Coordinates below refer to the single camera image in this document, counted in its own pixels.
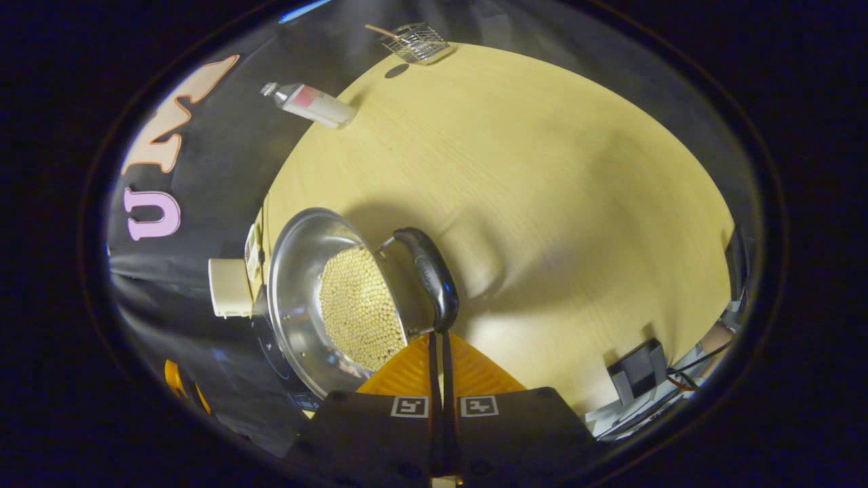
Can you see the black induction cooktop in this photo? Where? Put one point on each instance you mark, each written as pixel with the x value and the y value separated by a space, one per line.
pixel 281 369

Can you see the white toaster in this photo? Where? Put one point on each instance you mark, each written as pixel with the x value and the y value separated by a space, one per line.
pixel 229 288

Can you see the clear plastic bottle red label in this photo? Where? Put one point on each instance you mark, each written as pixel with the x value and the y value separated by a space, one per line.
pixel 319 105

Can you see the black backdrop cloth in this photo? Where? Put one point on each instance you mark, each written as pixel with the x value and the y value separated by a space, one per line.
pixel 224 156

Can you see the small black stand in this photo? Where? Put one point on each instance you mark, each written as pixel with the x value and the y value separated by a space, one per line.
pixel 637 371

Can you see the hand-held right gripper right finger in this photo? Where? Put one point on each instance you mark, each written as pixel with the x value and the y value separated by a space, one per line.
pixel 522 434

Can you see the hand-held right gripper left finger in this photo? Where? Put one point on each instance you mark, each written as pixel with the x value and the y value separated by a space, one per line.
pixel 366 434

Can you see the white compartment tray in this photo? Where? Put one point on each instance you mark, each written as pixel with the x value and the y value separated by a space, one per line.
pixel 252 251

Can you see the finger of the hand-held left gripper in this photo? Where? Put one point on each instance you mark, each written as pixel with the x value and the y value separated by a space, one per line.
pixel 178 379

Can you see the wooden stick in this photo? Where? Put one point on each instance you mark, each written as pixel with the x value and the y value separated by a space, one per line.
pixel 381 30

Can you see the black round table cap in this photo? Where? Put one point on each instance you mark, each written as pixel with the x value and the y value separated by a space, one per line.
pixel 397 70

